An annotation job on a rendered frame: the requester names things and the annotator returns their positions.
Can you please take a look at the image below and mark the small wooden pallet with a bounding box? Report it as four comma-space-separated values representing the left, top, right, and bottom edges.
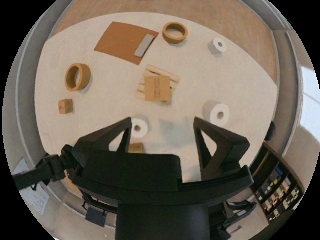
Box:
135, 64, 180, 108

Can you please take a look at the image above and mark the brown cardboard carton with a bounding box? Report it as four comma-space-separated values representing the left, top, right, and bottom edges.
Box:
58, 99, 73, 114
128, 143, 145, 153
144, 76, 170, 101

